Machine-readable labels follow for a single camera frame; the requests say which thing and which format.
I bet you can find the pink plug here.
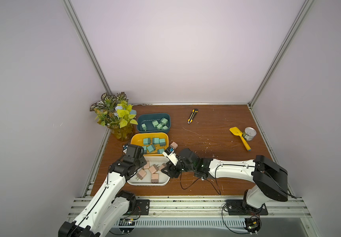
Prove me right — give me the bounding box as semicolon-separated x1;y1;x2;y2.
143;162;150;169
159;163;166;171
170;142;178;149
136;169;147;180
148;165;159;174
151;173;159;184

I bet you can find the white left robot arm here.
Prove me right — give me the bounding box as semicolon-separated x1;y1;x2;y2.
58;144;147;237

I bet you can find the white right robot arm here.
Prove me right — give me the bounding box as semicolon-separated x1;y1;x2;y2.
162;147;294;210

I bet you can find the white storage bin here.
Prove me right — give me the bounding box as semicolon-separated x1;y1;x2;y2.
128;156;170;186

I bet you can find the yellow storage bin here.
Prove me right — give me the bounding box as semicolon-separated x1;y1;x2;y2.
131;132;169;156

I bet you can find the teal storage bin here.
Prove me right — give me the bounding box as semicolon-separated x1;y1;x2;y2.
136;113;171;134

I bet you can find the yellow black utility knife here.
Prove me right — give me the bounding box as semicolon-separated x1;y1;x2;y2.
187;109;199;124

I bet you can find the potted green plant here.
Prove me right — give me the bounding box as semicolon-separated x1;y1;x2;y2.
89;92;138;141

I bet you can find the yellow toy shovel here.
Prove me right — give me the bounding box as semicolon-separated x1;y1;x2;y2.
229;127;251;151

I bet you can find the silver tin can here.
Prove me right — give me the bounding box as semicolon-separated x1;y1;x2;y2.
242;127;257;141

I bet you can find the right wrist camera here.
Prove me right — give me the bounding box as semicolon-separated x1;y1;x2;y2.
163;146;178;166

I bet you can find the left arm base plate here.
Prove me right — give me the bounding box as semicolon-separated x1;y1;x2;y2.
124;199;150;216

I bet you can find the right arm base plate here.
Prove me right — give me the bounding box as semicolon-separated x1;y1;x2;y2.
224;199;269;216

